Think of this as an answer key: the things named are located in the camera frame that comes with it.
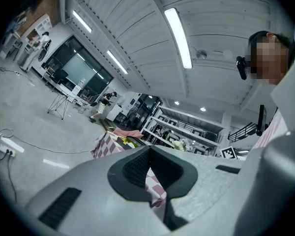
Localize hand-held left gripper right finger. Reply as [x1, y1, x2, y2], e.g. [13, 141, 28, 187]
[149, 130, 295, 236]

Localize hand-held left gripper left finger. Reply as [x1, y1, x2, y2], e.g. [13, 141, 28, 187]
[24, 145, 173, 236]

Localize yellow box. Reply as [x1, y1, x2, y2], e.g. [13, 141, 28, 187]
[116, 136, 140, 149]

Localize white flower bunch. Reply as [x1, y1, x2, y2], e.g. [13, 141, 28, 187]
[170, 139, 186, 152]

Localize white metal shelf rack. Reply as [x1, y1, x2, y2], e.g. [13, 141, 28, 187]
[139, 105, 226, 156]

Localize black and white printed card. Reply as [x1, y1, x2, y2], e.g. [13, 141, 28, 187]
[219, 146, 238, 160]

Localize pink cloth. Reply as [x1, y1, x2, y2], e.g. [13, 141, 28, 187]
[113, 128, 142, 139]

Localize pink checked tablecloth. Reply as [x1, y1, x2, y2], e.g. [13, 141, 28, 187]
[90, 131, 168, 208]

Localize black stair railing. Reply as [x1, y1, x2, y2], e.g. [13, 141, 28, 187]
[227, 122, 258, 144]

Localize white power strip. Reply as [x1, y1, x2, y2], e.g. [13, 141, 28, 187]
[0, 143, 17, 158]

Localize white water dispenser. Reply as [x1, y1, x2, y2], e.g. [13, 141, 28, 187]
[72, 78, 86, 98]

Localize long ceiling tube light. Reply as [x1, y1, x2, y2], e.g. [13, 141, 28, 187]
[164, 7, 194, 70]
[106, 49, 129, 75]
[72, 9, 93, 33]

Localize person's white shirt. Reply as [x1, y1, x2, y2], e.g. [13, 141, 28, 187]
[254, 28, 295, 149]

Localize person's head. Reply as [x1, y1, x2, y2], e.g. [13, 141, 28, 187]
[247, 30, 295, 86]

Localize white open cabinet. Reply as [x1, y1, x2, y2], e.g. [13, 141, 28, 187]
[17, 13, 53, 70]

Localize white floor cable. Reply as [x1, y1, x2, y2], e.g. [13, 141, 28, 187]
[0, 128, 91, 155]

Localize black power cable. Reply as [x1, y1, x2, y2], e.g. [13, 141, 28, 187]
[0, 150, 18, 203]

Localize black metal frame stand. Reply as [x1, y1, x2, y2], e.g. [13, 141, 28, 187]
[47, 93, 70, 120]

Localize black head-worn camera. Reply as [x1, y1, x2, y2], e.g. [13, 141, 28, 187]
[236, 55, 248, 81]

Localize dark framed glass wall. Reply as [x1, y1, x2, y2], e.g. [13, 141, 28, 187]
[41, 35, 114, 94]

